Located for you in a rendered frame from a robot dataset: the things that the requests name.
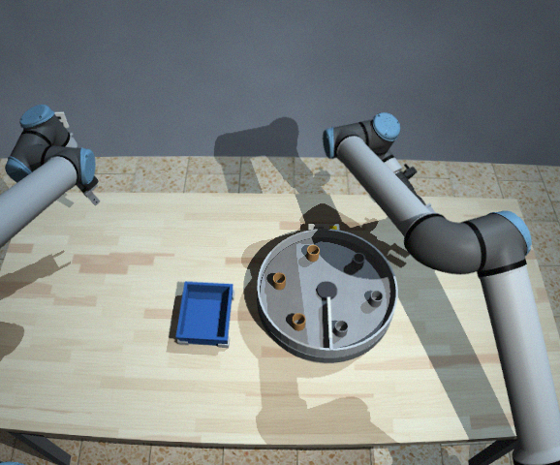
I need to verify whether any blue crate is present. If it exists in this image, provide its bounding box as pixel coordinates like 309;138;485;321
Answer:
171;281;235;346

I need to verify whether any grey turntable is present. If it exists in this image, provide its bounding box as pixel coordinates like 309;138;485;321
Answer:
256;228;398;363

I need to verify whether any wooden table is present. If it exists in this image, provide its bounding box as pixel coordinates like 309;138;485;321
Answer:
0;192;560;465

